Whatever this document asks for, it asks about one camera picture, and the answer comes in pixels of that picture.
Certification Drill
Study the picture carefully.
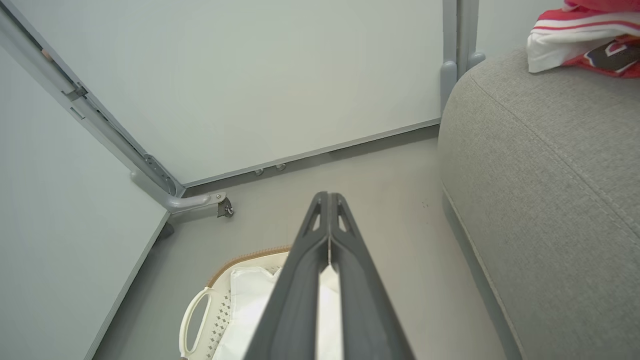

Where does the grey partition foot with caster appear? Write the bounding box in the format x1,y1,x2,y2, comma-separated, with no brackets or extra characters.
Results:
130,170,235,220

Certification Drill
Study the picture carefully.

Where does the light grey fabric sofa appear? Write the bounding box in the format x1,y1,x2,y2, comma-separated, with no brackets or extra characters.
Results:
437,47,640,360

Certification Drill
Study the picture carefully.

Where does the grey upright partition post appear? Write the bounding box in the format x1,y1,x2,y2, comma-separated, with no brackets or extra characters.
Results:
439,0,487,114

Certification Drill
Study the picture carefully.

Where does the grey hinged corner partition post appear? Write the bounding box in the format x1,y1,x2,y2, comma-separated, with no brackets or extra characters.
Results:
0,0,186,199

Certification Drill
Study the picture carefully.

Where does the red and white garment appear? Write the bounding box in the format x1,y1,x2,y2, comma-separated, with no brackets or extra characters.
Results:
526,0,640,80

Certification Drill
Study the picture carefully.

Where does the white basket with wicker rim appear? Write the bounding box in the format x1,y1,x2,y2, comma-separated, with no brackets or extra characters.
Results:
178,244,302,360

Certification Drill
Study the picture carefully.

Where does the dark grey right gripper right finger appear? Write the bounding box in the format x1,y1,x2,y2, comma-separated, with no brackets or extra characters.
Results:
329,192,416,360

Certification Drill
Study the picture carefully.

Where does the white cloth garment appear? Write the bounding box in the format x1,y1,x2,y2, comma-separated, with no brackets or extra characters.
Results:
212,264,346,360

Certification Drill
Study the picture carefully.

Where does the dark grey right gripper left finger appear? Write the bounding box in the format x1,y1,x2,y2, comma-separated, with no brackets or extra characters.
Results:
243,191,330,360

